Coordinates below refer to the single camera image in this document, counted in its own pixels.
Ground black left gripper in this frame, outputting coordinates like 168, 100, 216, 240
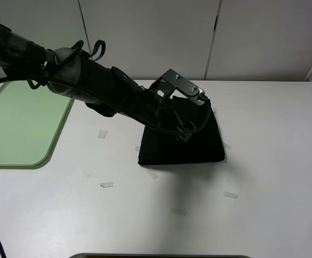
145, 78, 195, 144

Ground black short sleeve t-shirt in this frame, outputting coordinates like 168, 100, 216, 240
138, 97, 225, 166

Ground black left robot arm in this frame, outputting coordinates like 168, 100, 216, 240
0, 24, 198, 141

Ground white tape piece near tray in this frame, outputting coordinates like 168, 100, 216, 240
98, 130, 108, 139

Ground green plastic tray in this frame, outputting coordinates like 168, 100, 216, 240
0, 81, 74, 169

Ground white tape piece right of shirt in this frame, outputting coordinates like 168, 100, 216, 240
223, 143, 231, 149

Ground white tape piece centre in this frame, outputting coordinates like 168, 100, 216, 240
147, 169, 159, 180

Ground white tape piece left front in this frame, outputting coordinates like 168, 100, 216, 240
100, 182, 114, 188

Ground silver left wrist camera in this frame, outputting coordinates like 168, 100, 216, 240
161, 68, 208, 106

